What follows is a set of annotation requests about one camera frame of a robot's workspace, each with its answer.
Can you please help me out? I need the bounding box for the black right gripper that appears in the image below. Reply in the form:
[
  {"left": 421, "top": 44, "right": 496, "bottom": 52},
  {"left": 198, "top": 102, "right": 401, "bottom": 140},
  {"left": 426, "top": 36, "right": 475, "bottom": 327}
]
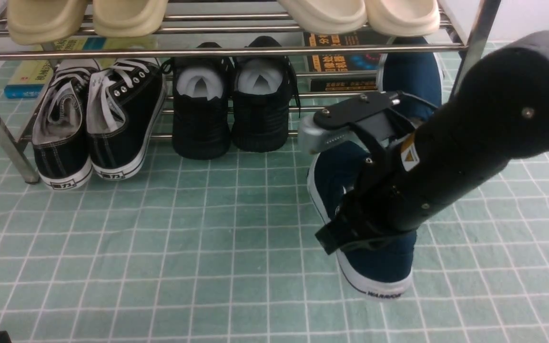
[{"left": 315, "top": 110, "right": 428, "bottom": 255}]

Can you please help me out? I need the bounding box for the navy slip-on shoe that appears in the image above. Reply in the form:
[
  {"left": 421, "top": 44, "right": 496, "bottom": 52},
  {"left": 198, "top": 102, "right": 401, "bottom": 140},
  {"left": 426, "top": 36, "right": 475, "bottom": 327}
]
[
  {"left": 376, "top": 52, "right": 444, "bottom": 126},
  {"left": 307, "top": 141, "right": 417, "bottom": 300}
]

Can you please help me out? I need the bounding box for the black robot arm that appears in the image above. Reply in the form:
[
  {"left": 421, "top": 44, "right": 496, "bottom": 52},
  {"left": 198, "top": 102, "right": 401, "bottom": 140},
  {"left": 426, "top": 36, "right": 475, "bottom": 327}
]
[{"left": 298, "top": 31, "right": 549, "bottom": 254}]

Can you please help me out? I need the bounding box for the right black plaid shoe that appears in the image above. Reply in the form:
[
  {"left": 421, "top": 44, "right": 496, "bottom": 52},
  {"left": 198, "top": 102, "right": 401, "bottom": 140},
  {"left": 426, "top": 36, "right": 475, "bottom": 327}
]
[{"left": 231, "top": 56, "right": 301, "bottom": 153}]

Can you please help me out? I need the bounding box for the black plaid shoe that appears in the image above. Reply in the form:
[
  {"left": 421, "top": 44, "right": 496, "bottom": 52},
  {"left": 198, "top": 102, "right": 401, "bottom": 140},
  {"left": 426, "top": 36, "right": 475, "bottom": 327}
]
[
  {"left": 231, "top": 56, "right": 301, "bottom": 153},
  {"left": 162, "top": 56, "right": 235, "bottom": 160}
]

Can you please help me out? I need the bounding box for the left black plaid shoe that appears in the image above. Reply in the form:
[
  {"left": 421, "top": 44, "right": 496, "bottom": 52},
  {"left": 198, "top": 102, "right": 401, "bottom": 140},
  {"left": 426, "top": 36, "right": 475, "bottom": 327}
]
[{"left": 162, "top": 56, "right": 235, "bottom": 160}]

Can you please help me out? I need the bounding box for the silver metal shoe rack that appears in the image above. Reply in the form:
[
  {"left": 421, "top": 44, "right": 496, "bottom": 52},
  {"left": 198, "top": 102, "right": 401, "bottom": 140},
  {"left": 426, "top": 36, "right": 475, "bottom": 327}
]
[{"left": 0, "top": 0, "right": 501, "bottom": 184}]

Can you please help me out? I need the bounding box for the green checkered tablecloth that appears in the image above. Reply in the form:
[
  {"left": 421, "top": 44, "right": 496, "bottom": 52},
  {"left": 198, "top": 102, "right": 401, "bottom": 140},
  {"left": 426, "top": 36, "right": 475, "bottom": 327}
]
[{"left": 0, "top": 139, "right": 549, "bottom": 343}]

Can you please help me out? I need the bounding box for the black book yellow text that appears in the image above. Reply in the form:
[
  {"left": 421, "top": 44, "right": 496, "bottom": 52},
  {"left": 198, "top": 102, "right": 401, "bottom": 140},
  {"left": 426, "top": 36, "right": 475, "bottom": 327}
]
[{"left": 303, "top": 30, "right": 394, "bottom": 92}]

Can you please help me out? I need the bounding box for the right cream slipper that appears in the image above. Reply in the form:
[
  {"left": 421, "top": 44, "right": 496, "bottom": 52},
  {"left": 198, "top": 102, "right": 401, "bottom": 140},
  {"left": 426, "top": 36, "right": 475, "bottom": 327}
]
[{"left": 364, "top": 0, "right": 440, "bottom": 37}]

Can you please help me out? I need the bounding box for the cream slipper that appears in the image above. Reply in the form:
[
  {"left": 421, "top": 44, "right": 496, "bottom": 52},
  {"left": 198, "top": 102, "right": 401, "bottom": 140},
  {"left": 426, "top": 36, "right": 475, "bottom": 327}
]
[
  {"left": 278, "top": 0, "right": 367, "bottom": 35},
  {"left": 364, "top": 0, "right": 440, "bottom": 37}
]

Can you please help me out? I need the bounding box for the left cream slipper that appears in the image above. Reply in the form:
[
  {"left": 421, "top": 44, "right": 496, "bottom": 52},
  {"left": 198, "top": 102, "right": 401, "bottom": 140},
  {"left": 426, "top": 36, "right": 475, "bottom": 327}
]
[{"left": 278, "top": 0, "right": 367, "bottom": 35}]

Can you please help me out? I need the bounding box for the right black canvas sneaker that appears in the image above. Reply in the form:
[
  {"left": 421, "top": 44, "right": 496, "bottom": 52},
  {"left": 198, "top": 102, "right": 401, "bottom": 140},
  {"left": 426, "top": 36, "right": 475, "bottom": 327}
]
[{"left": 86, "top": 57, "right": 166, "bottom": 182}]

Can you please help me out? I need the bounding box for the black canvas sneaker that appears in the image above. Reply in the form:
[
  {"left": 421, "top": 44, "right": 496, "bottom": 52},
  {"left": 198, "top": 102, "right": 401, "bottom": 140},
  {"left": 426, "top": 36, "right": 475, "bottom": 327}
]
[
  {"left": 32, "top": 59, "right": 101, "bottom": 191},
  {"left": 86, "top": 57, "right": 166, "bottom": 182}
]

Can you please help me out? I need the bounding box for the left black canvas sneaker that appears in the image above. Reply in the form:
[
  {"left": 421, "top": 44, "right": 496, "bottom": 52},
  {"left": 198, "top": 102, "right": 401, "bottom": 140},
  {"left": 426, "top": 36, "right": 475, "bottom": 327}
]
[{"left": 32, "top": 59, "right": 101, "bottom": 191}]

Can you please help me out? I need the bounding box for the right olive green slipper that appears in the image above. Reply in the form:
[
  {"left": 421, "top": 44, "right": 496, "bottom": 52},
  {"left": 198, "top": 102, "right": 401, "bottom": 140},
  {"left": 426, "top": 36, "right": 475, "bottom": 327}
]
[{"left": 92, "top": 0, "right": 168, "bottom": 38}]

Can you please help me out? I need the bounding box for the olive green slipper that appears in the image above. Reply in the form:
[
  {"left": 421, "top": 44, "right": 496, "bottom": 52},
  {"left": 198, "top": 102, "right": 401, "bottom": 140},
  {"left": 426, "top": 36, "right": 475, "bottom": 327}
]
[
  {"left": 92, "top": 0, "right": 168, "bottom": 38},
  {"left": 6, "top": 0, "right": 89, "bottom": 45}
]

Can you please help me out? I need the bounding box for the blue and yellow book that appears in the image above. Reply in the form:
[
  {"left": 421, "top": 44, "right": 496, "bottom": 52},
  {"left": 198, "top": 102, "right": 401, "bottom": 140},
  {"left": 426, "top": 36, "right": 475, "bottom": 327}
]
[{"left": 3, "top": 36, "right": 158, "bottom": 99}]

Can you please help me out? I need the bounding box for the left olive green slipper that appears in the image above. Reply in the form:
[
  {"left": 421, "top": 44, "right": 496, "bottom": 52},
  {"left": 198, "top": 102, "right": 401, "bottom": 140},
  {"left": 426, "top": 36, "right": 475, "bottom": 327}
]
[{"left": 6, "top": 0, "right": 89, "bottom": 45}]

